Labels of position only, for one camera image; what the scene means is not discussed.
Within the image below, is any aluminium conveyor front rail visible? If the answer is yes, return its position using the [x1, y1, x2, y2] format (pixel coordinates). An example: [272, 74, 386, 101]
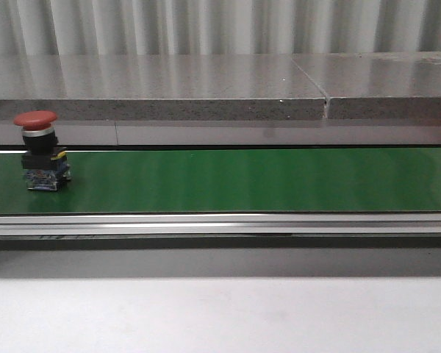
[0, 212, 441, 240]

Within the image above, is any white conveyor back panel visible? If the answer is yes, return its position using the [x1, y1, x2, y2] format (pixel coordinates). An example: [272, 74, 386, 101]
[0, 118, 441, 147]

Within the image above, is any grey stone slab left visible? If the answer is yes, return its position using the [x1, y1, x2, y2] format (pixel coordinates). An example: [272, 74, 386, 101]
[0, 54, 326, 121]

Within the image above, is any grey stone slab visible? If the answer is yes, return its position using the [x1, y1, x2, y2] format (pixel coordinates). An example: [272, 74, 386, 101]
[293, 51, 441, 121]
[0, 54, 326, 121]

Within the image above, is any green conveyor belt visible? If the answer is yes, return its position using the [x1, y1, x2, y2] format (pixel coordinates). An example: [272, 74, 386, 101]
[0, 147, 441, 215]

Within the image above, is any grey stone slab right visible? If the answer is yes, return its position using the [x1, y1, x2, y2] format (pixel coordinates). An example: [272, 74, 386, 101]
[293, 51, 441, 121]

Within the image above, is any white corrugated curtain backdrop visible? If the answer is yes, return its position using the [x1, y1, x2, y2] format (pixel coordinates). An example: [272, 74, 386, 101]
[0, 1, 441, 55]

